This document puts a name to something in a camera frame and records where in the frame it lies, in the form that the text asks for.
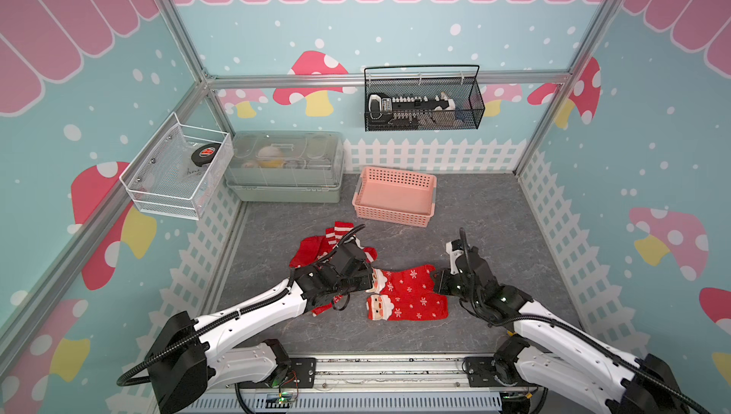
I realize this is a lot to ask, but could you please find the red sock white lettering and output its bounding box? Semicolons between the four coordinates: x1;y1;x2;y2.
287;235;344;317

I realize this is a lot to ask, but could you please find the red Santa sock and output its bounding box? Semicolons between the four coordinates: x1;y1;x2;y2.
369;265;435;295
367;293;449;322

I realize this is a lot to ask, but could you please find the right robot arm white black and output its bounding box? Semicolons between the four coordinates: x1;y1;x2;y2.
432;233;705;413

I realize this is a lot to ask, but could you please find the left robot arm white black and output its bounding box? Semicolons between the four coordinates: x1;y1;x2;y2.
116;225;374;413

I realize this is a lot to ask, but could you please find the pink plastic basket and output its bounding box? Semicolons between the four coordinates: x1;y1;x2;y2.
352;166;437;229

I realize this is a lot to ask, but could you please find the clear lidded storage box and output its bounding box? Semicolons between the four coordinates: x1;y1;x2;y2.
226;130;345;204

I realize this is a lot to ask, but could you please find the white black remote in basket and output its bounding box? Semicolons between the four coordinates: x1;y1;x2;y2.
365;92;457;130

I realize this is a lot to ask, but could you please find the black red tape measure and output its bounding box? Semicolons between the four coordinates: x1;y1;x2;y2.
190;143;222;168

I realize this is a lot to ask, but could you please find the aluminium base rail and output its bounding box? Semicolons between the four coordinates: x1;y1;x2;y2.
148;344;546;413

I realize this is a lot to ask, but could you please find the black wire mesh wall basket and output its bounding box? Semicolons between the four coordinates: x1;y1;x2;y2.
363;65;485;131

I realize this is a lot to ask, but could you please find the white wire wall basket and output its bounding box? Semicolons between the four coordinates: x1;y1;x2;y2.
119;113;233;221

